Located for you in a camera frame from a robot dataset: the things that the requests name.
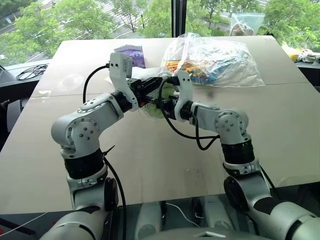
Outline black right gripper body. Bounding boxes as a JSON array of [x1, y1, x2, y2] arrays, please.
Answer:
[[160, 98, 179, 120]]

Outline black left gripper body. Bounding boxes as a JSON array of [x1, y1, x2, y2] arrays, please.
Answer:
[[125, 77, 152, 103]]

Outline green towel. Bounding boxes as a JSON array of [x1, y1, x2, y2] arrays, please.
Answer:
[[142, 82, 177, 119]]

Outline clear bag of colourful pieces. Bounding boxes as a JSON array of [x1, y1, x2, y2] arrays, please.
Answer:
[[159, 32, 266, 88]]

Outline clear plastic bag with toys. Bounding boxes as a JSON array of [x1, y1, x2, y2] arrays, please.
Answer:
[[229, 12, 266, 36]]

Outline purple plastic packet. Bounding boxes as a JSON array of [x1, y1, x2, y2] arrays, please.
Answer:
[[113, 44, 146, 69]]

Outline black zip tie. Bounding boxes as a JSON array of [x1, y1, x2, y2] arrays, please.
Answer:
[[101, 144, 116, 158]]

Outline grey rounded robot leg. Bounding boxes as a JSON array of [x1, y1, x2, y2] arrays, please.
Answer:
[[198, 196, 234, 232], [134, 200, 164, 240]]

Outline grey robot chest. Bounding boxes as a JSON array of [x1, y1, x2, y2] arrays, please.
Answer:
[[141, 223, 252, 240]]

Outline yellow soft object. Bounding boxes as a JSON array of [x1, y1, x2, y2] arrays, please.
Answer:
[[281, 41, 302, 62]]

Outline dark chair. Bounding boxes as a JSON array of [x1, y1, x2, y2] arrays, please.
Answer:
[[0, 98, 12, 142]]

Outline white patterned cloth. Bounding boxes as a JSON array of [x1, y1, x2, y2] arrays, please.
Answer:
[[296, 48, 320, 64]]

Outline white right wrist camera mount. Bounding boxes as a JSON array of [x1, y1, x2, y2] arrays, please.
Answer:
[[173, 69, 195, 122]]

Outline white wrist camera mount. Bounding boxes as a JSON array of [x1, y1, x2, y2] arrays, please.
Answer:
[[109, 51, 140, 112], [173, 69, 195, 122]]

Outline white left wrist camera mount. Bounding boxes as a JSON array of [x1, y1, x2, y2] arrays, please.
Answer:
[[109, 51, 140, 112]]

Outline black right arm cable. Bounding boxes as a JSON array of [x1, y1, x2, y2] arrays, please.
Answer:
[[158, 76, 222, 151]]

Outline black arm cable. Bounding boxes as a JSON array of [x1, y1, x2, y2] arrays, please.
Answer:
[[158, 76, 222, 151], [83, 63, 128, 240]]

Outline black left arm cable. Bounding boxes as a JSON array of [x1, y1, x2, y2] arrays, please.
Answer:
[[83, 63, 128, 240]]

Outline dark window frame post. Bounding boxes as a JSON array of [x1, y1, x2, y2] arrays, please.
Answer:
[[170, 0, 186, 39]]

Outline thin white cable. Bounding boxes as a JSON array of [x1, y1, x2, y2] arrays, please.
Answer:
[[163, 201, 197, 227]]

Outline coiled black cable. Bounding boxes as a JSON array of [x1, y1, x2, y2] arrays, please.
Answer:
[[15, 63, 49, 81]]

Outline thin white cord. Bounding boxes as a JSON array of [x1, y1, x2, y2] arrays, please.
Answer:
[[0, 211, 49, 234]]

